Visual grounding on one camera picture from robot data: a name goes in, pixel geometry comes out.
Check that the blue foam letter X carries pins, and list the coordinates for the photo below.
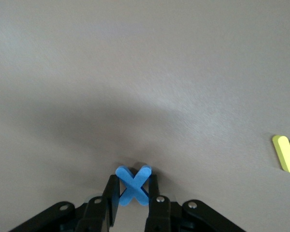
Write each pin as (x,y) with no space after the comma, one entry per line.
(133,186)

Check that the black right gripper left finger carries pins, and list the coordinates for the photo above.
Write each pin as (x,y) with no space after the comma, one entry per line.
(111,193)

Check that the yellow foam letter k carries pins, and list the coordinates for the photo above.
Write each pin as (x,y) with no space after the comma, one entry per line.
(285,154)

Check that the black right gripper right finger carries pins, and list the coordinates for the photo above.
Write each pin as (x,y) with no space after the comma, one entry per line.
(157,212)

